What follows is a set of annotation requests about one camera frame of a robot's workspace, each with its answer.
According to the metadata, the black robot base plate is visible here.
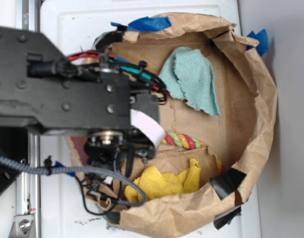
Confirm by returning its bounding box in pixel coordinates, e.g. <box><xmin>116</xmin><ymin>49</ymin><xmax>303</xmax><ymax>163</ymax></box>
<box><xmin>0</xmin><ymin>127</ymin><xmax>30</xmax><ymax>196</ymax></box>

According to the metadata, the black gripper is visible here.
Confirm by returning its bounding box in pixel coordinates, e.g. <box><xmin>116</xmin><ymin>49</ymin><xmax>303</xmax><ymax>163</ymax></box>
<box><xmin>84</xmin><ymin>131</ymin><xmax>156</xmax><ymax>171</ymax></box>

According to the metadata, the brown paper bag bin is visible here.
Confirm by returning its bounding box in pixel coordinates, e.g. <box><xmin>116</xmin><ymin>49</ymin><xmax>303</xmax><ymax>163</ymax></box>
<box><xmin>65</xmin><ymin>12</ymin><xmax>278</xmax><ymax>238</ymax></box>

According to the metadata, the blue tape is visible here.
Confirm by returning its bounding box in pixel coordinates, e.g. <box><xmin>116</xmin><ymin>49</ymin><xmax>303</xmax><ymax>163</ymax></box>
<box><xmin>247</xmin><ymin>29</ymin><xmax>269</xmax><ymax>56</ymax></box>
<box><xmin>110</xmin><ymin>16</ymin><xmax>172</xmax><ymax>32</ymax></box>

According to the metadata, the teal cloth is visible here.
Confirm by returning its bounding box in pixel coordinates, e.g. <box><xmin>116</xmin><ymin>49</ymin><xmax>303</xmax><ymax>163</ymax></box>
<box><xmin>159</xmin><ymin>47</ymin><xmax>221</xmax><ymax>116</ymax></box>

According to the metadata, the white tray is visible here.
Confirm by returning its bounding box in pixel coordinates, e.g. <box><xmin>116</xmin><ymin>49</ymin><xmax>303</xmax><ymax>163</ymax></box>
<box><xmin>40</xmin><ymin>0</ymin><xmax>261</xmax><ymax>238</ymax></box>

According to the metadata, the aluminium rail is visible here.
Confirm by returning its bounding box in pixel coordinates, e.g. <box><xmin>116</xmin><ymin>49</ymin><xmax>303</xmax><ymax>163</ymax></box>
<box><xmin>16</xmin><ymin>0</ymin><xmax>42</xmax><ymax>238</ymax></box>

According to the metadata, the multicolored twisted rope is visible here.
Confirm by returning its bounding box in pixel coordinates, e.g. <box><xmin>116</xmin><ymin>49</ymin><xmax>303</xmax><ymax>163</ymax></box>
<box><xmin>152</xmin><ymin>91</ymin><xmax>227</xmax><ymax>174</ymax></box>

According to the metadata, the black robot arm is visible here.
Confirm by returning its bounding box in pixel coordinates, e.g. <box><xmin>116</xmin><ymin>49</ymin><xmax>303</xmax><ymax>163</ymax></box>
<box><xmin>0</xmin><ymin>27</ymin><xmax>165</xmax><ymax>159</ymax></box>

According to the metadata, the metal corner bracket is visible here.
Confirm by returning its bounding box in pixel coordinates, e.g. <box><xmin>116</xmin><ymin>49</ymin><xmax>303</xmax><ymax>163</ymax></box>
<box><xmin>8</xmin><ymin>214</ymin><xmax>35</xmax><ymax>238</ymax></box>

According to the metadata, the yellow cloth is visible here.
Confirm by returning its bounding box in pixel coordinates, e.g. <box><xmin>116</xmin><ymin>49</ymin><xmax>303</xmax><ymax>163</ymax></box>
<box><xmin>134</xmin><ymin>159</ymin><xmax>201</xmax><ymax>201</ymax></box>

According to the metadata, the blue tape right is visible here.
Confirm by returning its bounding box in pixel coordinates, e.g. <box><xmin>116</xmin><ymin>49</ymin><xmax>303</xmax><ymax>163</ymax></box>
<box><xmin>247</xmin><ymin>29</ymin><xmax>269</xmax><ymax>56</ymax></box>

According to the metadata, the blue tape top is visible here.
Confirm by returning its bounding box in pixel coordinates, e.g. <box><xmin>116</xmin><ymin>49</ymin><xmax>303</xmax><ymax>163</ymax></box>
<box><xmin>110</xmin><ymin>16</ymin><xmax>172</xmax><ymax>32</ymax></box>

